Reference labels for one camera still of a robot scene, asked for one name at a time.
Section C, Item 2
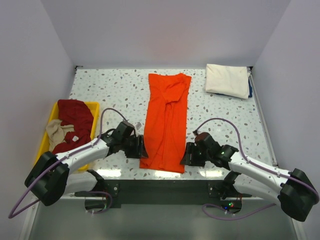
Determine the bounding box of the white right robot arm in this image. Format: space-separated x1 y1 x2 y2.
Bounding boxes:
180 132 320 222

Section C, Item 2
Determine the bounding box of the aluminium frame rail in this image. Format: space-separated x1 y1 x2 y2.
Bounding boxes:
247 66 280 167

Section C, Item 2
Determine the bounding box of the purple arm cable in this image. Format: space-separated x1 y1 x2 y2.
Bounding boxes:
193 118 320 221
8 107 133 220

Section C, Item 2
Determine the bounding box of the folded cream t-shirt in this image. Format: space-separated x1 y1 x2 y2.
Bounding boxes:
205 64 250 99

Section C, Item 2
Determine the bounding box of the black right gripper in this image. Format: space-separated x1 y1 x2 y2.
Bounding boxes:
179 142 212 167

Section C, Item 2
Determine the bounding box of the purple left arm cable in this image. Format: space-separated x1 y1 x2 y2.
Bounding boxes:
8 107 133 220

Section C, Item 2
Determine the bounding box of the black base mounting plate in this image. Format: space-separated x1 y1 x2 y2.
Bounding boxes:
75 179 242 210

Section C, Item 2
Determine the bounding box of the beige t-shirt in bin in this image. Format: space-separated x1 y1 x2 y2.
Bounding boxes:
45 119 74 152

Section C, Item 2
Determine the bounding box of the orange t-shirt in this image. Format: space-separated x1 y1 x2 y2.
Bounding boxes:
139 73 192 174

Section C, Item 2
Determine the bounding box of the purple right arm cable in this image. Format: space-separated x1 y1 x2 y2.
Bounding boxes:
193 118 320 221

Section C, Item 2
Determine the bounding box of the folded blue t-shirt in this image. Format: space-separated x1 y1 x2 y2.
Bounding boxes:
248 77 253 98

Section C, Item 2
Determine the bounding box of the dark red t-shirt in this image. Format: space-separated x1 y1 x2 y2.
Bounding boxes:
51 99 94 154

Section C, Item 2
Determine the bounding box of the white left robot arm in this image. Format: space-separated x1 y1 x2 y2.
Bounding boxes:
24 120 148 206

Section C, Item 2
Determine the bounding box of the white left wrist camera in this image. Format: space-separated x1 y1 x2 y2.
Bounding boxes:
135 122 142 130

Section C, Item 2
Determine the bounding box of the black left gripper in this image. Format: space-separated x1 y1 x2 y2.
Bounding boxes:
120 134 148 159

